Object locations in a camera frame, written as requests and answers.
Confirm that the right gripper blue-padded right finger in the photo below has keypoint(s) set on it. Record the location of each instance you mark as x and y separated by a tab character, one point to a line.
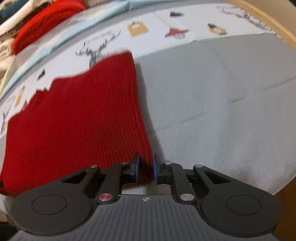
174	175

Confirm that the cream folded fleece blanket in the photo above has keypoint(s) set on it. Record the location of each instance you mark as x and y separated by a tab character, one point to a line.
8	59

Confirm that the bright red folded blanket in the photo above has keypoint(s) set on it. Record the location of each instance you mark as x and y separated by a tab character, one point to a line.
46	20

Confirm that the wooden bed frame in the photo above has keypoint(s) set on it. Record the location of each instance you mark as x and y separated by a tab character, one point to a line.
280	16

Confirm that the light blue bed sheet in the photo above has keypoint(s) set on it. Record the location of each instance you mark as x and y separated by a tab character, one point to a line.
65	31

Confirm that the dark red knit sweater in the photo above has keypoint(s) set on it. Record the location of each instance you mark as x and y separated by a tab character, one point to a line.
89	119

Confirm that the white deer print cloth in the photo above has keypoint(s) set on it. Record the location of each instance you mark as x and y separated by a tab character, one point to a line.
140	33

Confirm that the grey bed mattress cover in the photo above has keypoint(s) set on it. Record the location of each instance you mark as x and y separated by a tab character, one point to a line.
226	103

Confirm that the dark teal shark plush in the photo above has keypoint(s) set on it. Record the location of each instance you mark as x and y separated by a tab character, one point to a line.
10	7

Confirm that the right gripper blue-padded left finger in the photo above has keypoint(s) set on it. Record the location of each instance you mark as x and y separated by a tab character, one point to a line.
116	176

